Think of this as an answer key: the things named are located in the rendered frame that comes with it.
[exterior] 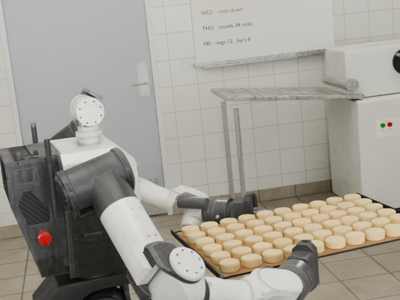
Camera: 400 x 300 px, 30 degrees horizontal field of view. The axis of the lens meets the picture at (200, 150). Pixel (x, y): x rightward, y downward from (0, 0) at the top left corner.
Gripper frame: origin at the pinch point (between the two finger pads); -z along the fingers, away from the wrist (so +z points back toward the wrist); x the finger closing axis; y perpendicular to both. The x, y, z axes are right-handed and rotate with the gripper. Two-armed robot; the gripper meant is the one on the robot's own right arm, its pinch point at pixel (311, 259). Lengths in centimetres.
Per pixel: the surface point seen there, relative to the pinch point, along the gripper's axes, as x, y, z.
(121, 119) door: -21, 252, -310
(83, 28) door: 50, 268, -298
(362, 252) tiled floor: -100, 62, -271
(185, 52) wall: 25, 207, -339
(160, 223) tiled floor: -99, 224, -302
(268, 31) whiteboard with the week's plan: 33, 154, -377
